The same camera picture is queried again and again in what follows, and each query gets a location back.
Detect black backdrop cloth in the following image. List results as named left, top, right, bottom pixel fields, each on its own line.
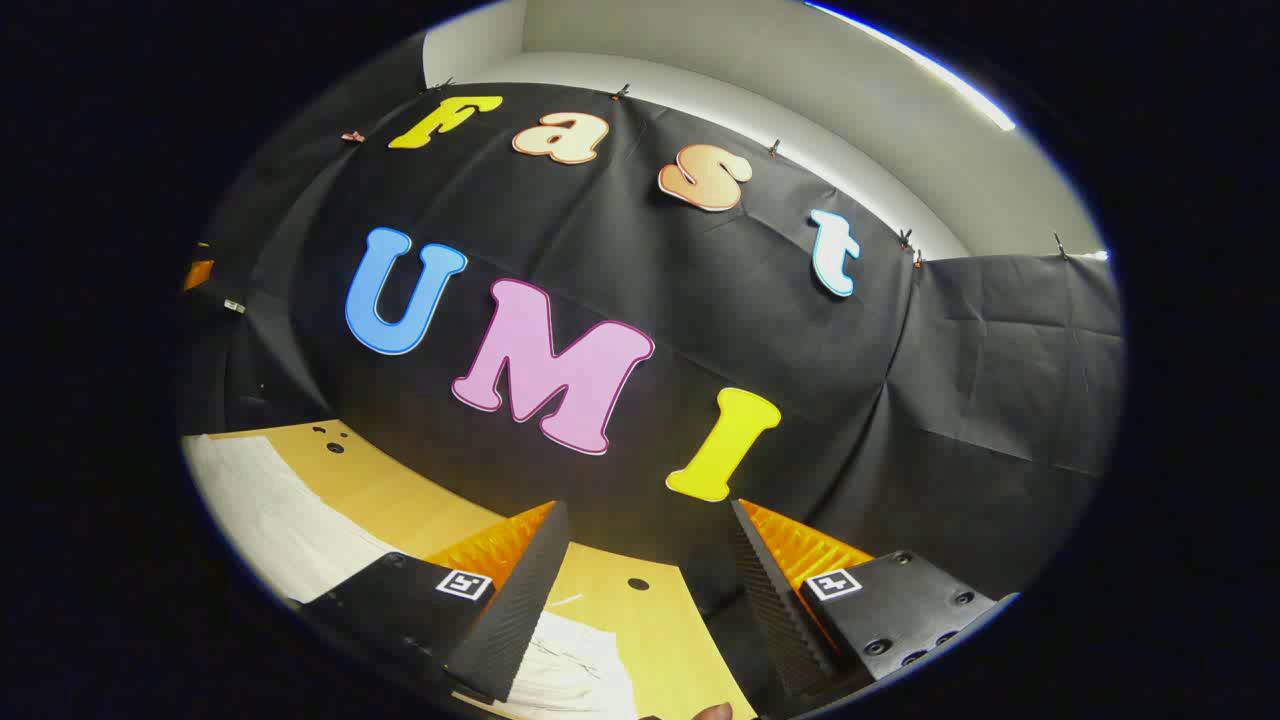
left=178, top=82, right=1126, bottom=716

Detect row of small metal clips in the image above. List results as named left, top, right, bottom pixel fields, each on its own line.
left=340, top=78, right=1069, bottom=269

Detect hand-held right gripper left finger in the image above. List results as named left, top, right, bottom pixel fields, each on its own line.
left=288, top=500, right=571, bottom=703

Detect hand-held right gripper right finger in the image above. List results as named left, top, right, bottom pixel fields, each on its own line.
left=730, top=498, right=1001, bottom=701

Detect white jeans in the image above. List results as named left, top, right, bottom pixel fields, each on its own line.
left=183, top=434, right=641, bottom=720

